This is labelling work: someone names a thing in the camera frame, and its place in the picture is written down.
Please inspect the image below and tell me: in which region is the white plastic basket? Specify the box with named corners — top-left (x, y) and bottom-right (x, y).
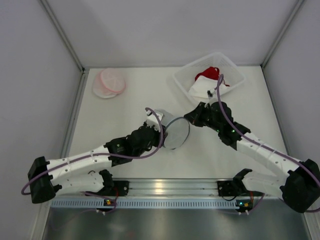
top-left (172, 52), bottom-right (246, 106)

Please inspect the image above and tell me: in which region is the perforated white cable duct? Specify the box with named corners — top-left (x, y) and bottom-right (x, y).
top-left (50, 198), bottom-right (249, 210)

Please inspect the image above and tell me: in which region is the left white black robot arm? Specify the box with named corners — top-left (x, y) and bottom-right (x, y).
top-left (27, 121), bottom-right (165, 204)

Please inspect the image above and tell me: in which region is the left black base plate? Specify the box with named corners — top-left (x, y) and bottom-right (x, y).
top-left (84, 179), bottom-right (130, 197)

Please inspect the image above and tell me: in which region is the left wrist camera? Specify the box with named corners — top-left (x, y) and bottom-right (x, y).
top-left (145, 110), bottom-right (164, 132)

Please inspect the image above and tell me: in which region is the pink trimmed mesh laundry bag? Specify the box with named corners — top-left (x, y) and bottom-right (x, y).
top-left (92, 68), bottom-right (126, 99)

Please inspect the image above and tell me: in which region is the red garment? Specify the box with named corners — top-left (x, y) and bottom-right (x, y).
top-left (194, 66), bottom-right (220, 88)

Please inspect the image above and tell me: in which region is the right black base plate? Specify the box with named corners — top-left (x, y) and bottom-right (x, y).
top-left (217, 180), bottom-right (244, 198)

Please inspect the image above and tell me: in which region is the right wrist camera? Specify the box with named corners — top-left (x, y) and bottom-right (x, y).
top-left (207, 88), bottom-right (217, 99)

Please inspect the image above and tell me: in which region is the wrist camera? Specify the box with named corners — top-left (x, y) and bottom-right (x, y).
top-left (207, 88), bottom-right (217, 99)
top-left (145, 110), bottom-right (164, 132)

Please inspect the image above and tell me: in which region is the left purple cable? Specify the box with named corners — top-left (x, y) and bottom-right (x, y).
top-left (21, 107), bottom-right (167, 195)

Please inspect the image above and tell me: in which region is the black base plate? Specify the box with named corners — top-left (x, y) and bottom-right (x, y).
top-left (84, 179), bottom-right (130, 197)
top-left (217, 180), bottom-right (244, 198)

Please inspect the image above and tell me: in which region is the blue trimmed mesh laundry bag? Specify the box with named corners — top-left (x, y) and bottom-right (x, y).
top-left (155, 109), bottom-right (190, 150)

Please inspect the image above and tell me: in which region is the white garment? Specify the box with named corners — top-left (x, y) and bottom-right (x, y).
top-left (188, 83), bottom-right (217, 99)

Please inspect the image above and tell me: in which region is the aluminium mounting rail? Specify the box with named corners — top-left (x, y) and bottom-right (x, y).
top-left (41, 159), bottom-right (313, 200)

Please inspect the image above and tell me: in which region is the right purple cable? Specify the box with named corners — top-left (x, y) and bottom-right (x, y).
top-left (216, 74), bottom-right (320, 213)

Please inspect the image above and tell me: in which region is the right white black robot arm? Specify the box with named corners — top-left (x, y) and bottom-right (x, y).
top-left (184, 101), bottom-right (320, 213)

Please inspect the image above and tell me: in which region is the purple cable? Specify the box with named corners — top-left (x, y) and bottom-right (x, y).
top-left (216, 74), bottom-right (320, 213)
top-left (21, 107), bottom-right (167, 195)

